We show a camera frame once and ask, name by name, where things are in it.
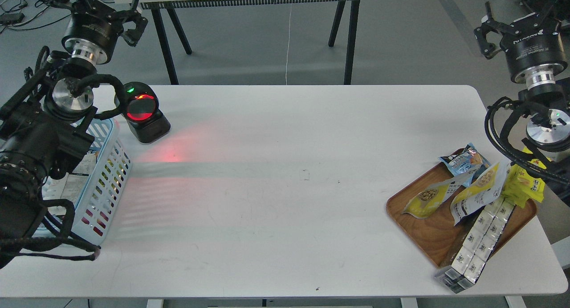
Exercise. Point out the silver white long snack pack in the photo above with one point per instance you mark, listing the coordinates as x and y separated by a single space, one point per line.
466 259

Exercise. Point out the yellow cartoon face snack packs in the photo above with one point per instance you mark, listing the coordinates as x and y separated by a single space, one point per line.
520 187

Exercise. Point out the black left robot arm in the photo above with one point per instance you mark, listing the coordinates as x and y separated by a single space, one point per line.
44 126

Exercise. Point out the brown wooden tray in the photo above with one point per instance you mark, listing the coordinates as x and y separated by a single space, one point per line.
437 235

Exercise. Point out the black barcode scanner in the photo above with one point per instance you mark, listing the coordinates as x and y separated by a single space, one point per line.
143 116

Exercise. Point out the white snack packet in basket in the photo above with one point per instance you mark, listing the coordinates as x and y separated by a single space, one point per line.
71 186

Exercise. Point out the blue snack bag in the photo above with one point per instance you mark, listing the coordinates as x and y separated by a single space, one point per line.
469 160

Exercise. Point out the background white table black legs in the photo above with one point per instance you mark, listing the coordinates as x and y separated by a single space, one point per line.
155 7

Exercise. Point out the yellow white nut snack pouch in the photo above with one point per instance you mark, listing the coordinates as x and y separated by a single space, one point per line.
426 202

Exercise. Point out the light blue plastic basket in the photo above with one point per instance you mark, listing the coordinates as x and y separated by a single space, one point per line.
101 194

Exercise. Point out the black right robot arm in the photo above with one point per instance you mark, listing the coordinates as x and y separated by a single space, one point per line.
534 130

